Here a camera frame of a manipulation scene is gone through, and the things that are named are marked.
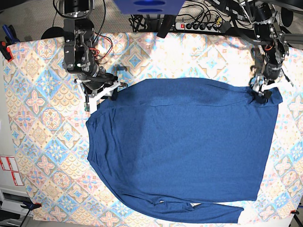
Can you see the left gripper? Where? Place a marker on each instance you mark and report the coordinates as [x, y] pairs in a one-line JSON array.
[[273, 92]]

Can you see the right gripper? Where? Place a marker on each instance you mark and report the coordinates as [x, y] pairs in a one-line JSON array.
[[96, 86]]

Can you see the blue long-sleeve shirt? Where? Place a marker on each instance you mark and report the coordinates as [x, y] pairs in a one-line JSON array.
[[182, 149]]

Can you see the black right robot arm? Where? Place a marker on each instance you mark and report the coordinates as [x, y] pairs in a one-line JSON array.
[[80, 55]]

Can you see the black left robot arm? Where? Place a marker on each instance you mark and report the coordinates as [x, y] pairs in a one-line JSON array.
[[274, 43]]

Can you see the patterned tile tablecloth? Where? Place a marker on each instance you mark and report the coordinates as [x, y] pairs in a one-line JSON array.
[[42, 124]]

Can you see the black round stand base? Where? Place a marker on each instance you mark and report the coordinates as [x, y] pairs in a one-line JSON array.
[[52, 32]]

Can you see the red black clamp left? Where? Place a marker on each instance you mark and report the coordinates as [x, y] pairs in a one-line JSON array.
[[6, 52]]

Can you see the white power strip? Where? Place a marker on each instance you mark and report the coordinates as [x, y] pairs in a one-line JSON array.
[[201, 27]]

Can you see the blue clamp upper left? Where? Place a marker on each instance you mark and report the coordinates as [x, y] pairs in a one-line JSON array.
[[11, 36]]

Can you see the blue clamp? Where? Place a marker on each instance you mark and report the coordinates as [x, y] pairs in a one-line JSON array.
[[30, 205], [11, 36]]

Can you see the red white label stickers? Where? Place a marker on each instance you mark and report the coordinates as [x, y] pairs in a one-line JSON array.
[[10, 169]]

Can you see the orange clamp lower right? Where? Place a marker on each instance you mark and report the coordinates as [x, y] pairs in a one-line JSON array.
[[295, 212]]

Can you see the blue clamp lower left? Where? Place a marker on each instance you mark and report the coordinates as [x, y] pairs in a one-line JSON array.
[[30, 205]]

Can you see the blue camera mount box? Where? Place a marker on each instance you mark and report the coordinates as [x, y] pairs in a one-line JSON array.
[[166, 7]]

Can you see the black bracket under camera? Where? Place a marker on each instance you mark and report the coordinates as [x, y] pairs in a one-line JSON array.
[[167, 22]]

